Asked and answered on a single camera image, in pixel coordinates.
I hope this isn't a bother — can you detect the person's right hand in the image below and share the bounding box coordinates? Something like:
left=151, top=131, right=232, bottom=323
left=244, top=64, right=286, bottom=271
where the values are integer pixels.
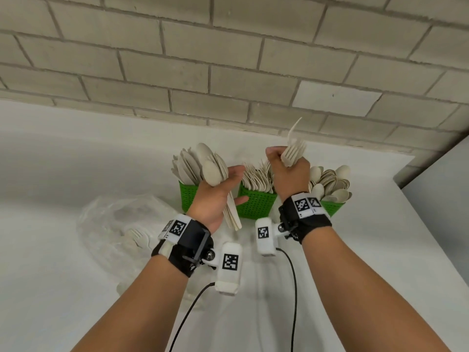
left=265, top=146, right=310, bottom=202

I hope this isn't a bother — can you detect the person's left hand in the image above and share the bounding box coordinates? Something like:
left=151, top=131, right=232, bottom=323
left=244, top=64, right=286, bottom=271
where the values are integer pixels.
left=187, top=165, right=250, bottom=233

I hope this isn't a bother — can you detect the bunch of beige forks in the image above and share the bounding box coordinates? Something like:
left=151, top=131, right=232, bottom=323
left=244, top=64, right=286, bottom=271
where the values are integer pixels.
left=280, top=117, right=308, bottom=168

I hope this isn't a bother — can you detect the bundle of beige cutlery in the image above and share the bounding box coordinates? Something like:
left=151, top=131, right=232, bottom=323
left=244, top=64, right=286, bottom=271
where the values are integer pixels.
left=195, top=143, right=243, bottom=231

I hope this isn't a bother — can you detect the person's left forearm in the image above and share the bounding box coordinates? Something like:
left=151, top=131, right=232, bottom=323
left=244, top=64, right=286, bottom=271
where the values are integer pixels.
left=66, top=253, right=189, bottom=352

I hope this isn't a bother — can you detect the person's right forearm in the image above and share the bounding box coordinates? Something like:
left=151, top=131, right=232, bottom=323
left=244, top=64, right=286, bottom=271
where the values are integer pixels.
left=300, top=225, right=453, bottom=352

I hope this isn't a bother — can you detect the green perforated basket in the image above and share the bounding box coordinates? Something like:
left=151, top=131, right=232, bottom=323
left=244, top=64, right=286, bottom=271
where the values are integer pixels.
left=178, top=180, right=206, bottom=214
left=320, top=199, right=346, bottom=217
left=238, top=184, right=278, bottom=220

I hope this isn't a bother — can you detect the group of beige basket forks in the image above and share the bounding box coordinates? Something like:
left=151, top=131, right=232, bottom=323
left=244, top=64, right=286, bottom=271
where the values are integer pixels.
left=241, top=160, right=275, bottom=193

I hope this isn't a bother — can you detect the group of beige spoons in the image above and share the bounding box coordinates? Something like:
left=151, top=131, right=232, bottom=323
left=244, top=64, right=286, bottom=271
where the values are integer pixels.
left=307, top=165, right=353, bottom=204

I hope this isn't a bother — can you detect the group of beige knives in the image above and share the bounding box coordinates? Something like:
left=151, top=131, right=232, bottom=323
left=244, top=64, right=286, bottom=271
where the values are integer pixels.
left=171, top=147, right=204, bottom=187

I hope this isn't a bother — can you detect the pile of bagged beige forks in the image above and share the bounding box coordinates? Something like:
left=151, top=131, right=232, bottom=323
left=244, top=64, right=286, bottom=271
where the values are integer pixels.
left=119, top=226, right=149, bottom=255

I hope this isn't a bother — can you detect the clear plastic bag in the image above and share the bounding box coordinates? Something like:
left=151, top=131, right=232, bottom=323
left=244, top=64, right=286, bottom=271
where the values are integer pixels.
left=76, top=193, right=177, bottom=292

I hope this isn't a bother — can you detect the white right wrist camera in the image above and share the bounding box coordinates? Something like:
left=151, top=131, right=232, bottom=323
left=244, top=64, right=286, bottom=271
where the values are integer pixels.
left=255, top=217, right=281, bottom=257

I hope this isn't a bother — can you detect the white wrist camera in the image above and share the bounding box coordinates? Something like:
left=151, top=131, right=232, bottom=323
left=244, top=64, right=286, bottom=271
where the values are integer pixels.
left=255, top=217, right=281, bottom=257
left=215, top=242, right=243, bottom=295

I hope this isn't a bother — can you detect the black left wrist strap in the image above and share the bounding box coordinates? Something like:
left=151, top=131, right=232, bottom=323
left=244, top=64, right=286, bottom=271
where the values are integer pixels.
left=151, top=214, right=214, bottom=278

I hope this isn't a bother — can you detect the black wrist strap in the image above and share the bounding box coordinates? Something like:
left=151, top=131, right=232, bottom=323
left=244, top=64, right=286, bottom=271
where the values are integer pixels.
left=151, top=214, right=214, bottom=278
left=278, top=193, right=333, bottom=245

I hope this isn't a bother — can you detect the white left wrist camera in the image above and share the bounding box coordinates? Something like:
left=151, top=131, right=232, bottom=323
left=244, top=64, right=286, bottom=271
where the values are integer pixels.
left=215, top=242, right=243, bottom=295

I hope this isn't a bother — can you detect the black right wrist strap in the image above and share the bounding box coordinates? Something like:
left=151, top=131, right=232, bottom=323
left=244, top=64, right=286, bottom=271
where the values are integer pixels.
left=278, top=193, right=333, bottom=245

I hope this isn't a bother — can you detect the black camera cable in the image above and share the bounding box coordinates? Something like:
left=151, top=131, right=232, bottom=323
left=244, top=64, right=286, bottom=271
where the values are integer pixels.
left=276, top=248, right=297, bottom=352
left=168, top=283, right=217, bottom=352

